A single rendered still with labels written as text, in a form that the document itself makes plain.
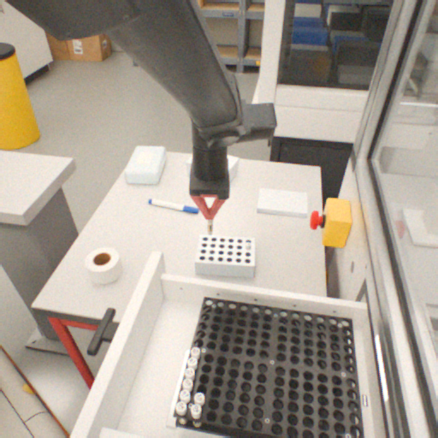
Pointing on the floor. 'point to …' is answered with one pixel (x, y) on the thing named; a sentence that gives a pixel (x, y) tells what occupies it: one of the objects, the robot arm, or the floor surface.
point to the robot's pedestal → (35, 230)
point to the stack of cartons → (80, 48)
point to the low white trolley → (181, 246)
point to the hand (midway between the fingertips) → (209, 214)
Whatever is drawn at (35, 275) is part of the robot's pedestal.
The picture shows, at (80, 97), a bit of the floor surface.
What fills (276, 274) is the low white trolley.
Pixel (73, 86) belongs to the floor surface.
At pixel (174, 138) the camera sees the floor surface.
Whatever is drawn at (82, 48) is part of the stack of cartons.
